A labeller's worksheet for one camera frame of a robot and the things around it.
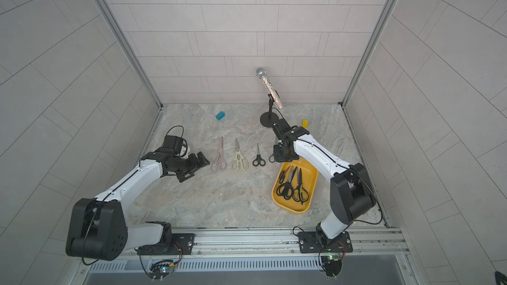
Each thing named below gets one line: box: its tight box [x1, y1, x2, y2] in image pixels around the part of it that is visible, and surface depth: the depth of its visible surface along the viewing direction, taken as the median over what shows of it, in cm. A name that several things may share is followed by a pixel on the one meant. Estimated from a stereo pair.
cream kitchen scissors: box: [231, 137, 249, 172], surface depth 94 cm
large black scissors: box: [275, 165, 298, 200], surface depth 85 cm
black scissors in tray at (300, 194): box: [293, 167, 309, 206], surface depth 84 cm
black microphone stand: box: [260, 93, 280, 128], surface depth 110 cm
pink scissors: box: [211, 136, 228, 174], surface depth 95 cm
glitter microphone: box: [256, 67, 284, 110], surface depth 96 cm
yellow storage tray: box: [271, 157, 319, 214], surface depth 85 cm
